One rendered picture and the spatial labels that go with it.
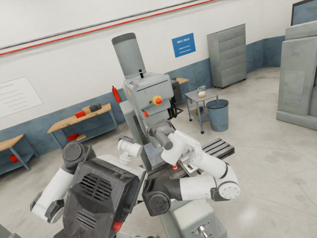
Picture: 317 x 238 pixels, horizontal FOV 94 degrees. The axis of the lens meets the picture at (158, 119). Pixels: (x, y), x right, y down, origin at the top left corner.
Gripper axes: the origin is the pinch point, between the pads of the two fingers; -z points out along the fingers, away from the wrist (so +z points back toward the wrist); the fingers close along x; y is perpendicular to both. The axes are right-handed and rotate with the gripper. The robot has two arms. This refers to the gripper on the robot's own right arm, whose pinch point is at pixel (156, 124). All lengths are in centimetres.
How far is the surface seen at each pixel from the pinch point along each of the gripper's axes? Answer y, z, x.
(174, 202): 86, -18, 2
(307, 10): -11, -308, -655
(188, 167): 67, -28, -22
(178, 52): -2, -462, -253
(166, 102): 1.8, -30.8, -18.3
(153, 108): 2.4, -30.8, -7.4
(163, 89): -11.0, -21.3, -16.1
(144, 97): -10.3, -21.4, -2.1
